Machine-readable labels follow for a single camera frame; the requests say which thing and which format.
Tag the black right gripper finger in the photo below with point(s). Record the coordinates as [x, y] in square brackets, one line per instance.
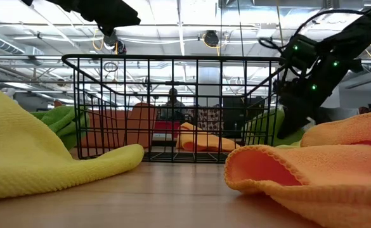
[288, 128]

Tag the green microfiber towel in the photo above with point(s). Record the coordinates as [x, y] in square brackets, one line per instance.
[61, 122]
[296, 139]

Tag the yellow microfiber towel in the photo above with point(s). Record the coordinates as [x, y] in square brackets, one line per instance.
[286, 146]
[29, 152]

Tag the orange microfiber towel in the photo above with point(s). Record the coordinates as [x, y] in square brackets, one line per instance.
[204, 141]
[347, 130]
[315, 190]

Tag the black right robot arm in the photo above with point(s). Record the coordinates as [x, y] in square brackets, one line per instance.
[356, 31]

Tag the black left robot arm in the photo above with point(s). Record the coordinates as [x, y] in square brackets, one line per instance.
[27, 2]

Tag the black monitor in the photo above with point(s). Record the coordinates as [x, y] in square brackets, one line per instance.
[236, 114]

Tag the spotted white fabric item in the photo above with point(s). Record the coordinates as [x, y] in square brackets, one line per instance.
[205, 118]

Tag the person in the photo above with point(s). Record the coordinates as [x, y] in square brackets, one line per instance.
[172, 104]

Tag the red box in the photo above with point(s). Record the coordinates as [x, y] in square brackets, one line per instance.
[167, 126]

